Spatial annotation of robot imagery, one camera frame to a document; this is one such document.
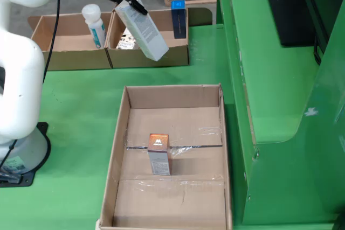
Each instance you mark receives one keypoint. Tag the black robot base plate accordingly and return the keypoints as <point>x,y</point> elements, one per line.
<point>27,180</point>

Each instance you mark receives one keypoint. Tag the large shallow cardboard tray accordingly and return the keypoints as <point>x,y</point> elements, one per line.
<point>167,203</point>

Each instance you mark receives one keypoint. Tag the copper topped carton box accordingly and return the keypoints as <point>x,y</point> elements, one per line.
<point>159,160</point>

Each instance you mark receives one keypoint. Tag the tall white carton box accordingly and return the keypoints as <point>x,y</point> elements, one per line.
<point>145,33</point>

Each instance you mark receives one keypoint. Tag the white plastic bottle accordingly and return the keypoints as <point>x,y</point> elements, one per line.
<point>95,30</point>

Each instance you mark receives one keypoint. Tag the dark blue carton box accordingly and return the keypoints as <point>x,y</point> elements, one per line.
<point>179,22</point>

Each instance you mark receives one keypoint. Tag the green metal cabinet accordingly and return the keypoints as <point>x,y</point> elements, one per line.
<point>269,79</point>

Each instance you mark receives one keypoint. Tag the white box with dark print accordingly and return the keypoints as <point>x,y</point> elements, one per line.
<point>125,44</point>

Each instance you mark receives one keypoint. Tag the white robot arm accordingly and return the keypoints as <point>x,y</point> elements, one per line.
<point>19,79</point>

